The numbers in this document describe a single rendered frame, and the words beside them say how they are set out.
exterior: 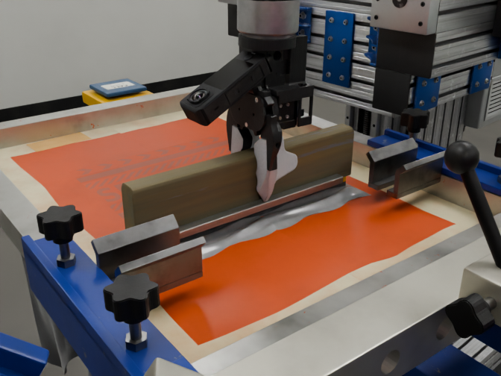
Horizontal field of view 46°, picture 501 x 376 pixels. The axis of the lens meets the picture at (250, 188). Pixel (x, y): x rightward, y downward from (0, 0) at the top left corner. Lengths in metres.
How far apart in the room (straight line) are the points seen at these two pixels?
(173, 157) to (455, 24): 0.63
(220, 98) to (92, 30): 3.89
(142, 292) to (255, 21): 0.36
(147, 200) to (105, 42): 3.95
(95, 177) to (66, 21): 3.55
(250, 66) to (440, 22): 0.60
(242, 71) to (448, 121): 1.13
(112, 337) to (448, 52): 0.95
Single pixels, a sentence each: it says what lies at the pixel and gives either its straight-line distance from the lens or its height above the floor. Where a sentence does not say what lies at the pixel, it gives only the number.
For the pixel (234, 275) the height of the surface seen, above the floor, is 0.95.
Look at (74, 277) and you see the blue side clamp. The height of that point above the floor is 1.00.
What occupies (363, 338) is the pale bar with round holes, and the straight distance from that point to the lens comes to 0.47.
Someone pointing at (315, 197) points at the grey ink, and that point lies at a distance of 0.86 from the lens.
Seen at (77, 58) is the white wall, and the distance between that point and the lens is 4.54.
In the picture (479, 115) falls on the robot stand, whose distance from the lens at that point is 1.84.
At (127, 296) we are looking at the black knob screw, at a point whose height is 1.06.
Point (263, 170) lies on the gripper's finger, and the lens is 0.75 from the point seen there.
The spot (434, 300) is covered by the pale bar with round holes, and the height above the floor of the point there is 1.04.
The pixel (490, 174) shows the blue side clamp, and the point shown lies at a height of 1.00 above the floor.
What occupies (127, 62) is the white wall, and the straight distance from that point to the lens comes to 4.71.
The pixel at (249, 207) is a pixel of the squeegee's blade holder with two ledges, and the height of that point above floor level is 0.99.
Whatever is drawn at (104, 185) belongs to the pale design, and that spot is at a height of 0.95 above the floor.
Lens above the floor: 1.33
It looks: 25 degrees down
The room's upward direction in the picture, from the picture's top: straight up
